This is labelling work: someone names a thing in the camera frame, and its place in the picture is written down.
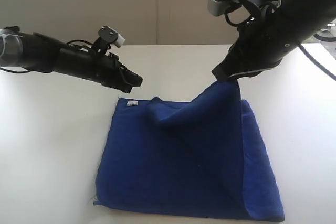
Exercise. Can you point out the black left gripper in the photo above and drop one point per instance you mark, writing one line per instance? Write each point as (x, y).
(104, 70)

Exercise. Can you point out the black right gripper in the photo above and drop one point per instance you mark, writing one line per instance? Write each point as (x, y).
(262, 43)

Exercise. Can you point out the blue microfibre towel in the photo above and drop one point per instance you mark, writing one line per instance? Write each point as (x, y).
(204, 158)

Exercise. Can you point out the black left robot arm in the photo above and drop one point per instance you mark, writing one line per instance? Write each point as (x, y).
(36, 52)

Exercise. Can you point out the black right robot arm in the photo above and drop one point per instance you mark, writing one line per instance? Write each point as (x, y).
(315, 14)

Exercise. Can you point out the white label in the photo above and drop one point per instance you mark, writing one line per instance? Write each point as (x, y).
(132, 103)

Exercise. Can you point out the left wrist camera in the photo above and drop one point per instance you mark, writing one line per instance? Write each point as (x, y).
(107, 37)

